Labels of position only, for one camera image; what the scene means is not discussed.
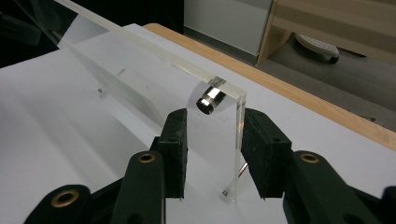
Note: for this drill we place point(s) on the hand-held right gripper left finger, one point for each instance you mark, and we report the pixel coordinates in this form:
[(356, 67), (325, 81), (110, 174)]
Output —
[(168, 161)]

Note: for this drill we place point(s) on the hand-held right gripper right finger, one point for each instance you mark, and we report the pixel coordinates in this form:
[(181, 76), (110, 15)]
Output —
[(267, 155)]

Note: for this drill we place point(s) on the clear acrylic frame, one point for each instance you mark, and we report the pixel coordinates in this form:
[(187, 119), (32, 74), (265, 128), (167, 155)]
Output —
[(211, 140)]

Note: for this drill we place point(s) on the thin metal pin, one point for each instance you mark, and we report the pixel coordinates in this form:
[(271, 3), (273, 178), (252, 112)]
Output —
[(243, 170)]

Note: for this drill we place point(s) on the wooden table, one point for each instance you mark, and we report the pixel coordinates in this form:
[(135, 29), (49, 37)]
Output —
[(280, 84)]

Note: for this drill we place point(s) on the metal standoff cap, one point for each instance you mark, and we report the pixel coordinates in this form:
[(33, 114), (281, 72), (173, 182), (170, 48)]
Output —
[(211, 100)]

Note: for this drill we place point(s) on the white and black device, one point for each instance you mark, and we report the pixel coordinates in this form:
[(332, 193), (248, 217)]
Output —
[(314, 45)]

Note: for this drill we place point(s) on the white cabinet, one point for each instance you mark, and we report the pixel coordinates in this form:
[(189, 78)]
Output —
[(224, 21)]

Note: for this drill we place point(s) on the dark curtain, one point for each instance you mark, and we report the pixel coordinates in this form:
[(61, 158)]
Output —
[(140, 12)]

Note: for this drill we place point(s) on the wooden cabinet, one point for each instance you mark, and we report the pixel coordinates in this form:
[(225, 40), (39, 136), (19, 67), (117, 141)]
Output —
[(342, 18)]

